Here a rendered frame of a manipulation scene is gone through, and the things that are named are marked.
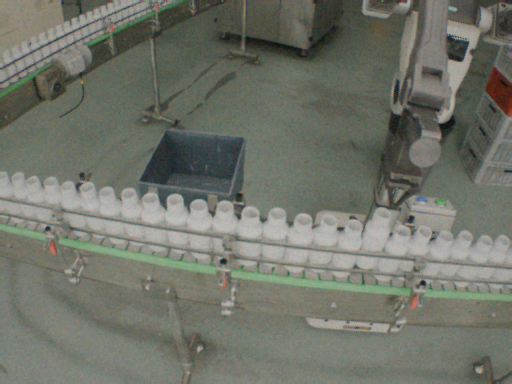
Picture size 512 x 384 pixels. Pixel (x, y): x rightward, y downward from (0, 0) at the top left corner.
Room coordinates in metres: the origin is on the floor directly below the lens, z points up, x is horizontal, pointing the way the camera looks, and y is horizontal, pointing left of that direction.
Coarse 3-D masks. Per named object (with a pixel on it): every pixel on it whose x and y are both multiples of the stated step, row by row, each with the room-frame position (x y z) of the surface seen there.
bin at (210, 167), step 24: (168, 144) 1.20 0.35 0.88; (192, 144) 1.19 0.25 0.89; (216, 144) 1.18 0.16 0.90; (240, 144) 1.18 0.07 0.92; (144, 168) 0.97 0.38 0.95; (168, 168) 1.18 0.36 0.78; (192, 168) 1.19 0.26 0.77; (216, 168) 1.18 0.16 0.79; (240, 168) 1.07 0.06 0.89; (144, 192) 0.90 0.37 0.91; (168, 192) 0.89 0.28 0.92; (192, 192) 0.88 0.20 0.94; (216, 192) 0.87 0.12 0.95
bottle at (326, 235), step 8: (328, 216) 0.60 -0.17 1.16; (320, 224) 0.59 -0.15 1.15; (328, 224) 0.60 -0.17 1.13; (336, 224) 0.58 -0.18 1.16; (320, 232) 0.58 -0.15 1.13; (328, 232) 0.57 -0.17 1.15; (336, 232) 0.58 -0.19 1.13; (312, 240) 0.58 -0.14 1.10; (320, 240) 0.56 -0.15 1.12; (328, 240) 0.56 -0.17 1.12; (336, 240) 0.57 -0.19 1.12; (312, 256) 0.57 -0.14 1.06; (320, 256) 0.56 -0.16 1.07; (328, 256) 0.56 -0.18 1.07; (312, 264) 0.56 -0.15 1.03; (320, 264) 0.56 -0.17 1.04; (328, 264) 0.57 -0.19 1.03
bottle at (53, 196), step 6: (48, 180) 0.66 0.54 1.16; (54, 180) 0.66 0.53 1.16; (48, 186) 0.63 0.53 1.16; (54, 186) 0.64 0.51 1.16; (48, 192) 0.63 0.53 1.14; (54, 192) 0.63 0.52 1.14; (60, 192) 0.65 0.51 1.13; (48, 198) 0.62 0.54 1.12; (54, 198) 0.63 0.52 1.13; (60, 198) 0.63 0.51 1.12; (48, 204) 0.62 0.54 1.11; (54, 204) 0.62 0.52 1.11; (60, 204) 0.63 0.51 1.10; (66, 222) 0.62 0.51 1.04
